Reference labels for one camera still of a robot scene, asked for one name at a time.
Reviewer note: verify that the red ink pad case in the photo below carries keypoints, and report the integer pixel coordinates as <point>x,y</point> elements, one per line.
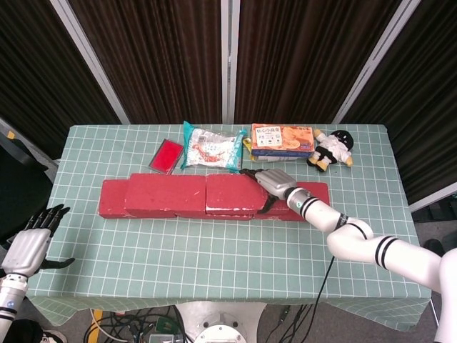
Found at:
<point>166,157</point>

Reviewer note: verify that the yellow small packet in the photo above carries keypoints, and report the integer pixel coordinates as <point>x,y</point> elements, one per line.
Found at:
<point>247,146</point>

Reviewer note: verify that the red brick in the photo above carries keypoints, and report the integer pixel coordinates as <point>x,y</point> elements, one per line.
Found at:
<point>232,193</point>
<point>164,194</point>
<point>314,194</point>
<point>214,216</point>
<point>111,198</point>

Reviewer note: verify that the grey frame with yellow sticker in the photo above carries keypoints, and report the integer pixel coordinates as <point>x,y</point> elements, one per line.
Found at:
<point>25,144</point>

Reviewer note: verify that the teal white snack bag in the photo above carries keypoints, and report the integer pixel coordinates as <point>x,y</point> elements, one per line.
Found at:
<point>210,150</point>

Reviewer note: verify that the black white plush doll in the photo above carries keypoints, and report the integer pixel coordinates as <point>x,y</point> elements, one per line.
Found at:
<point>330,150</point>

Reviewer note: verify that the grey partition post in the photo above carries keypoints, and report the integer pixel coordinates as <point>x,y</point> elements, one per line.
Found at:
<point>90,60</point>
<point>376,60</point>
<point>228,60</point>
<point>435,202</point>

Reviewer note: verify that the black white sneaker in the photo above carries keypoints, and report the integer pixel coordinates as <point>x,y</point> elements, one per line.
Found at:
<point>53,337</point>

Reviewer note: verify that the green circuit board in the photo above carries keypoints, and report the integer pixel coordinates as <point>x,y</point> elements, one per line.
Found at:
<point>167,325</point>

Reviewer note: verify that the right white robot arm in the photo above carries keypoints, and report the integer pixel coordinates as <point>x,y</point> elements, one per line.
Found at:
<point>357,243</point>

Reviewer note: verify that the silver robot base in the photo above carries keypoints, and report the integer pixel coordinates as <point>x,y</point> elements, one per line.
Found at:
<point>221,321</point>

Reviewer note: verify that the green checked tablecloth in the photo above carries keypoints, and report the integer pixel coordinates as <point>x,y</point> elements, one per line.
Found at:
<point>160,250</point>

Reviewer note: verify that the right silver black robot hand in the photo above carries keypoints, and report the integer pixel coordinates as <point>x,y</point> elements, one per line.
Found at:
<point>276,182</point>

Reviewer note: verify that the orange blue biscuit box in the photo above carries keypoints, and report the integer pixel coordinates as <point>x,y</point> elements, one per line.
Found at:
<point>282,139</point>

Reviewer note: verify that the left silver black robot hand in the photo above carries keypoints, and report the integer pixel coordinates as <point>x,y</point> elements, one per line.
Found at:
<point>26,250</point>

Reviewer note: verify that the dark brown partition panel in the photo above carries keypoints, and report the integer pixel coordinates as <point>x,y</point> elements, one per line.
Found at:
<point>35,71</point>
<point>428,89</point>
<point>160,53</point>
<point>303,53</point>

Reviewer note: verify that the grey power box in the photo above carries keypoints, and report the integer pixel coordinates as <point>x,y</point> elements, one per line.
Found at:
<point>162,338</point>

